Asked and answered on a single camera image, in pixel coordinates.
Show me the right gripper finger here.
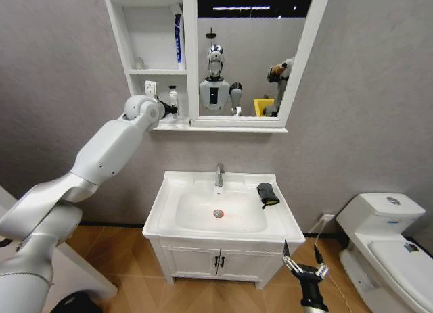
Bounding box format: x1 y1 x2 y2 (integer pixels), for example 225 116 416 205
313 245 330 279
282 239 302 274

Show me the white shampoo bottle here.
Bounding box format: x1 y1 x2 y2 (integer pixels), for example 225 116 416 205
168 85 181 120

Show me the cabinet mirror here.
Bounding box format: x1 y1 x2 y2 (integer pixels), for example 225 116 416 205
196 0 317 118

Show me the white vanity cabinet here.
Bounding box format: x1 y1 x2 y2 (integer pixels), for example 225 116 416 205
148 237 289 291

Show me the white ceramic washbasin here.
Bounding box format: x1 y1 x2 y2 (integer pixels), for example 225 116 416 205
142 170 306 244

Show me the white toilet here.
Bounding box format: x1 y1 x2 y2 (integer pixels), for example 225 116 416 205
336 192 433 313

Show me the blue white toothpaste tube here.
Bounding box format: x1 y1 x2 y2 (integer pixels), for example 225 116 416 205
173 12 187 70

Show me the chrome faucet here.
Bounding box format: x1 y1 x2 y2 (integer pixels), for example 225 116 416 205
214 162 226 188

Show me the thin white cable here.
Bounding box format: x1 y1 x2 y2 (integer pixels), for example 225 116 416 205
314 220 352 313

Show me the white wall cabinet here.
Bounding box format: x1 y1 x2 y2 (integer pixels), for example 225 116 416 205
101 0 333 134

